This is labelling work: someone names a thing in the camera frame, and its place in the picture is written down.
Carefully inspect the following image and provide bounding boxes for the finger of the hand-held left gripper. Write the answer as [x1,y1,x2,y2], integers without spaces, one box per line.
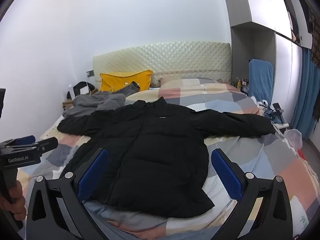
[5,135,36,147]
[29,137,59,155]

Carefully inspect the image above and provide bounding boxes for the black puffer jacket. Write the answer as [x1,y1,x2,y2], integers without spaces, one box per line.
[57,96,276,217]

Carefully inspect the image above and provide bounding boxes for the black bag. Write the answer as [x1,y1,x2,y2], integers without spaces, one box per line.
[73,81,98,97]

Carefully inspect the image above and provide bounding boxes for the grey wardrobe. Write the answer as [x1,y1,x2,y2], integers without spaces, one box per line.
[220,0,313,130]

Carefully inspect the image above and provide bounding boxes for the dark grey garment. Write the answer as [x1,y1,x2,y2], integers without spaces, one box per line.
[111,81,140,97]

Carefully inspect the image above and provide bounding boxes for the grey hoodie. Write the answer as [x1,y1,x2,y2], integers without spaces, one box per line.
[62,91,126,118]

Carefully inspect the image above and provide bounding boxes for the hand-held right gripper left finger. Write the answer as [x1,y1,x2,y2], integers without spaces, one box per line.
[25,148,110,240]

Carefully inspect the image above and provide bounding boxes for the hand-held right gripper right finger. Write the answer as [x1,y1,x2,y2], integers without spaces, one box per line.
[211,148,293,240]

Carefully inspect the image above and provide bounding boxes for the person's left hand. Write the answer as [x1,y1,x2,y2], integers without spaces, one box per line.
[0,181,27,222]

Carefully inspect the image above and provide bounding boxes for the brown patterned cloth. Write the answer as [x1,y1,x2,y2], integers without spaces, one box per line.
[309,6,320,68]

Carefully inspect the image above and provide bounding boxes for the yellow pillow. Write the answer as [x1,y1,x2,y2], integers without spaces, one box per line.
[99,70,153,93]

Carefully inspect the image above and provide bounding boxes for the pastel checked quilt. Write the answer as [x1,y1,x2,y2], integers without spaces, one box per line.
[19,77,318,240]

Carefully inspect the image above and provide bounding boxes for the wooden nightstand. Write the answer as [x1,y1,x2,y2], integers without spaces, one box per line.
[62,99,75,111]

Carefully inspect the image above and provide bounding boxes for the blue curtain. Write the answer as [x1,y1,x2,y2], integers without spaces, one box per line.
[291,47,320,140]

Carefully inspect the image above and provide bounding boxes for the cream quilted headboard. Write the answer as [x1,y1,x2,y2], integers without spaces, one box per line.
[92,42,231,90]

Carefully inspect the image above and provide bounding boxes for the pale patterned pillow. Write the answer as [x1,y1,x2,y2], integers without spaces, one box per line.
[159,76,220,87]

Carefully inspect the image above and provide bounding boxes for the light blue cloth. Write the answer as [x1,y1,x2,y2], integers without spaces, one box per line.
[85,200,170,240]

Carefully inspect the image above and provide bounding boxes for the white plastic bag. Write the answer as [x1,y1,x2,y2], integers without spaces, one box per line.
[284,129,303,153]

